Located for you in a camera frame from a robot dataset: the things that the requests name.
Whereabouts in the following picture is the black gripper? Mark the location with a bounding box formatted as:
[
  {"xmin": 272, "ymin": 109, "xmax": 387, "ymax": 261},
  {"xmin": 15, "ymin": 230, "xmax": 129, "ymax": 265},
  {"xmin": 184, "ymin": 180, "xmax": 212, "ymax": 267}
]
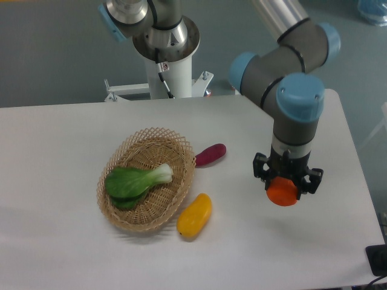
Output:
[{"xmin": 253, "ymin": 134, "xmax": 324, "ymax": 201}]

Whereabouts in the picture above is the orange fruit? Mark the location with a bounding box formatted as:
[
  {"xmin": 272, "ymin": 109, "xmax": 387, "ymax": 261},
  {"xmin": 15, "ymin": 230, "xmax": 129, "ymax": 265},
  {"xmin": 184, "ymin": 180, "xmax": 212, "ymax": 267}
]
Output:
[{"xmin": 266, "ymin": 176, "xmax": 298, "ymax": 207}]

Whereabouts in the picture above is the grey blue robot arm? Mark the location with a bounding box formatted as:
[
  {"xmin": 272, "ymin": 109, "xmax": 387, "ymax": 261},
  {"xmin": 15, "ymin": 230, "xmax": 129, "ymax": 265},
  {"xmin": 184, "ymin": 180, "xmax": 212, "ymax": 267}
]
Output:
[{"xmin": 98, "ymin": 1, "xmax": 340, "ymax": 207}]

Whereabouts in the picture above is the purple sweet potato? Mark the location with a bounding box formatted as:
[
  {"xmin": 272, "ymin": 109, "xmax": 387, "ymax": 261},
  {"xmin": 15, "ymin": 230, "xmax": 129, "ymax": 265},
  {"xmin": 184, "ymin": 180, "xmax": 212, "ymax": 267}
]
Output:
[{"xmin": 195, "ymin": 143, "xmax": 227, "ymax": 167}]

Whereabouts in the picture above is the yellow mango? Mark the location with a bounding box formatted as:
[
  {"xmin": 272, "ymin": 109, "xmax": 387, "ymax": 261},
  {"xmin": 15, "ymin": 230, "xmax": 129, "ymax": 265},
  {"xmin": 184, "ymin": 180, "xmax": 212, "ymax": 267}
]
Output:
[{"xmin": 176, "ymin": 193, "xmax": 212, "ymax": 239}]

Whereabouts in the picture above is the black device bottom right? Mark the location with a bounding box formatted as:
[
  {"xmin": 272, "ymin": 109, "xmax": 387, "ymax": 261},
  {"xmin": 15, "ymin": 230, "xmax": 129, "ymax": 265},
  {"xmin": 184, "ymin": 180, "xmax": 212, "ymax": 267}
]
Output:
[{"xmin": 365, "ymin": 244, "xmax": 386, "ymax": 276}]

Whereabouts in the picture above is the woven wicker basket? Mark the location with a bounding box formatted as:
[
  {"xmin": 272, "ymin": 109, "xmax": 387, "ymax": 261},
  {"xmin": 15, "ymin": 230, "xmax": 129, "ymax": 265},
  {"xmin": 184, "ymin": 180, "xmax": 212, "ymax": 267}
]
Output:
[{"xmin": 97, "ymin": 127, "xmax": 195, "ymax": 233}]

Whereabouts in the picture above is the green bok choy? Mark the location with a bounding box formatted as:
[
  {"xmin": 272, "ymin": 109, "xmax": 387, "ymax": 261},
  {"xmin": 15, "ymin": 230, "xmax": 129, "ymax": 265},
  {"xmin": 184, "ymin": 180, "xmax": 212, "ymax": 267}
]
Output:
[{"xmin": 105, "ymin": 164, "xmax": 174, "ymax": 210}]

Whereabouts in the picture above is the blue object top right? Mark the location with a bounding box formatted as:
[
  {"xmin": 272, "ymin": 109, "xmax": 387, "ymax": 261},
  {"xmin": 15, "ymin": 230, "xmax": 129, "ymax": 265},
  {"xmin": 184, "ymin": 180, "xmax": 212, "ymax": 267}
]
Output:
[{"xmin": 357, "ymin": 0, "xmax": 386, "ymax": 27}]

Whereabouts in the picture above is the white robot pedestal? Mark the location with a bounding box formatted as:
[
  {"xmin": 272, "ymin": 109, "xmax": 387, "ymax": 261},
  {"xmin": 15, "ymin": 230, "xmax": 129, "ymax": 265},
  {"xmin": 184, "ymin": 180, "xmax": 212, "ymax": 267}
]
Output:
[{"xmin": 104, "ymin": 56, "xmax": 214, "ymax": 102}]

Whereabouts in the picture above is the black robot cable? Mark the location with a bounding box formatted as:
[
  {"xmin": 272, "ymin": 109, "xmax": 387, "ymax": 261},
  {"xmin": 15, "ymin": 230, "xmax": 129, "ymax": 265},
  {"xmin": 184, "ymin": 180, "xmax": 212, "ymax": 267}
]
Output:
[{"xmin": 154, "ymin": 47, "xmax": 175, "ymax": 99}]

